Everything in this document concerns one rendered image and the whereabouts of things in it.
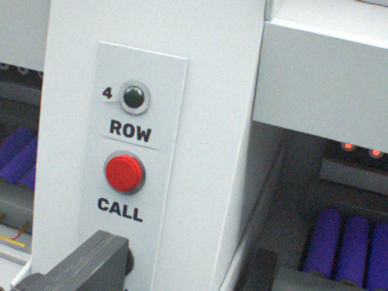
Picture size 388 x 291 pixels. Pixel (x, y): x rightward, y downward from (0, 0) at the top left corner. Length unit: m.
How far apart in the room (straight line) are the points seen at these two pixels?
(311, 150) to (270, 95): 0.20
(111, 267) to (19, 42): 0.11
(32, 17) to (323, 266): 0.22
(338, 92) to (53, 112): 0.13
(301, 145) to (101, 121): 0.22
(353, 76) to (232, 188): 0.07
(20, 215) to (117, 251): 0.15
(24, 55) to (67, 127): 0.04
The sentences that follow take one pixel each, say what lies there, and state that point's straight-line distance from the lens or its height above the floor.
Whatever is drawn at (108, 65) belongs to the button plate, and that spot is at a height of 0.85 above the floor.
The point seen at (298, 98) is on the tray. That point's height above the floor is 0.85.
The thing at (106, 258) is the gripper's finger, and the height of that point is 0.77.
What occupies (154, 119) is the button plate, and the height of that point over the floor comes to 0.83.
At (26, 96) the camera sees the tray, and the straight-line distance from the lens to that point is 0.47.
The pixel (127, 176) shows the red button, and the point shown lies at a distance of 0.23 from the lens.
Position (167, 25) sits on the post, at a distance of 0.22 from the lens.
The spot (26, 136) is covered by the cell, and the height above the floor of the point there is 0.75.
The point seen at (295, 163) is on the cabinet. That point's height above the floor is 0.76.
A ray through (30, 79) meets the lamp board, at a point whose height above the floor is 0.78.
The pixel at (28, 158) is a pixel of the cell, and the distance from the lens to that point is 0.42.
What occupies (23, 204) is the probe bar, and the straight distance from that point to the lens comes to 0.37.
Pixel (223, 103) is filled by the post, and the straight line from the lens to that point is 0.22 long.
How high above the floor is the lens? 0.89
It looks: 17 degrees down
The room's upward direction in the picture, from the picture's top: 10 degrees clockwise
